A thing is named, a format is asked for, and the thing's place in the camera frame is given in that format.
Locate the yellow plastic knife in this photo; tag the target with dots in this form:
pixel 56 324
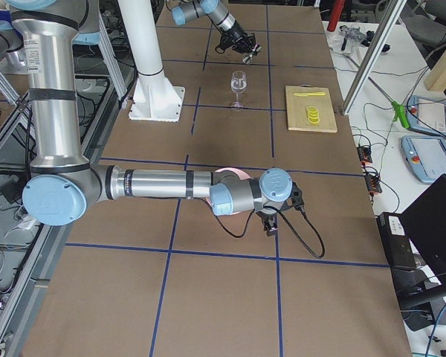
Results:
pixel 309 94

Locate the teach pendant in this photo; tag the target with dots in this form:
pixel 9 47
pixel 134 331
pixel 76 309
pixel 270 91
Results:
pixel 426 156
pixel 426 115

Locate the teach pendant far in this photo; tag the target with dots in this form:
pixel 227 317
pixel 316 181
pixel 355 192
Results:
pixel 426 115

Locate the clear wine glass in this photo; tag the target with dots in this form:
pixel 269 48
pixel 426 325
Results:
pixel 238 85

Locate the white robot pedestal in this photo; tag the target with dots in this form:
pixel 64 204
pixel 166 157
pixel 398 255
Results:
pixel 155 98

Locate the steel double jigger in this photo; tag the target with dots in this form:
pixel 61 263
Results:
pixel 248 58

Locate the green handled reacher grabber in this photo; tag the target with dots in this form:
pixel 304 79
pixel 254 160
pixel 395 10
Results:
pixel 399 111

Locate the wooden cutting board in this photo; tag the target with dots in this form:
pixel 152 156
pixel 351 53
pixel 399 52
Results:
pixel 297 117

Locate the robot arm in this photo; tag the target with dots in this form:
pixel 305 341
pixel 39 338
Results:
pixel 214 10
pixel 63 183

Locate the teach pendant near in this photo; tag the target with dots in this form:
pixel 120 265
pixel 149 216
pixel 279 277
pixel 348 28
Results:
pixel 426 156

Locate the black laptop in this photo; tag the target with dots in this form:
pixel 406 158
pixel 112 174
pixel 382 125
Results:
pixel 424 222

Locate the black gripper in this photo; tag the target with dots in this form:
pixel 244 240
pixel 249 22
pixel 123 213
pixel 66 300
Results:
pixel 238 36
pixel 266 216

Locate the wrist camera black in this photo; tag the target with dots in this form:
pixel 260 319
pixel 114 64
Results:
pixel 296 198
pixel 224 43

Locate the black box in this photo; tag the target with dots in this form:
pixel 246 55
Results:
pixel 397 247

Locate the aluminium frame post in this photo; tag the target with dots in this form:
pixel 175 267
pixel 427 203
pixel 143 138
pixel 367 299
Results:
pixel 387 23

